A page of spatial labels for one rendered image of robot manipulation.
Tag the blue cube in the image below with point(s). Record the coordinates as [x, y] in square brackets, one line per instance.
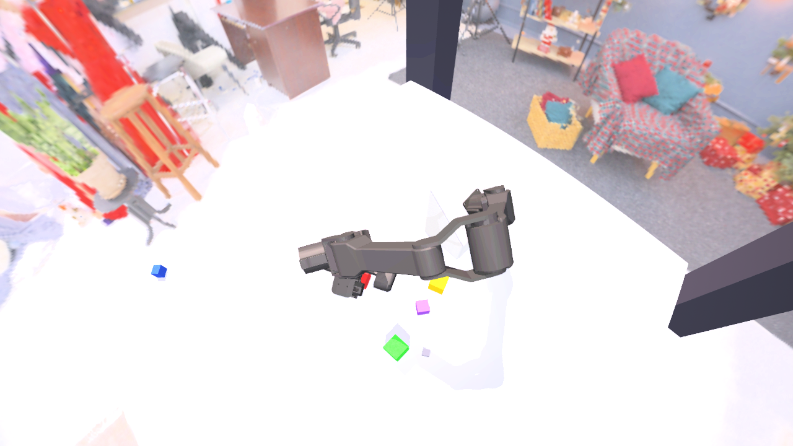
[158, 271]

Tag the green square block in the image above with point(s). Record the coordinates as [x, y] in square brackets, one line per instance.
[395, 347]

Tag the yellow block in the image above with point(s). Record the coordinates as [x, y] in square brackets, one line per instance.
[438, 285]

